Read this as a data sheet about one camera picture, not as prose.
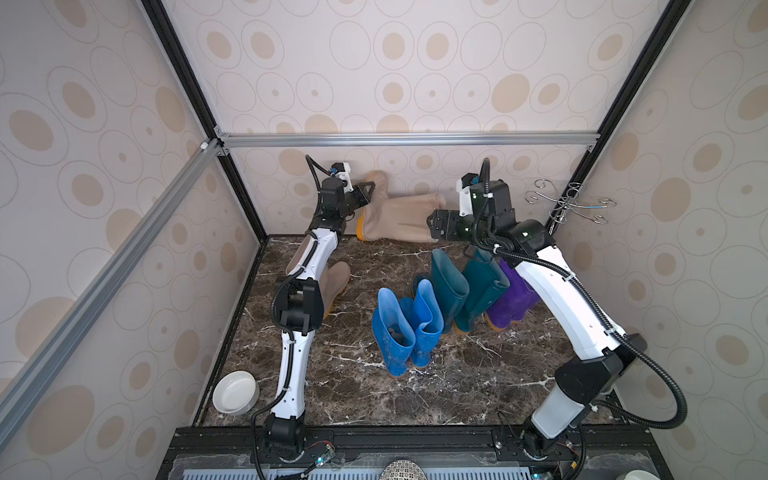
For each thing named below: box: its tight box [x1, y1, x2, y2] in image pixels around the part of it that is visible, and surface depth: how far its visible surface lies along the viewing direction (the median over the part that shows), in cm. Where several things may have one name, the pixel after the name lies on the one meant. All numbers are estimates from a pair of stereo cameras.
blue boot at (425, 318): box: [400, 279, 444, 368], surface depth 71 cm
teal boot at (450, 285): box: [431, 248, 470, 335], surface depth 79 cm
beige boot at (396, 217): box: [356, 170, 447, 243], surface depth 91 cm
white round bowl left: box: [212, 370, 260, 416], surface depth 82 cm
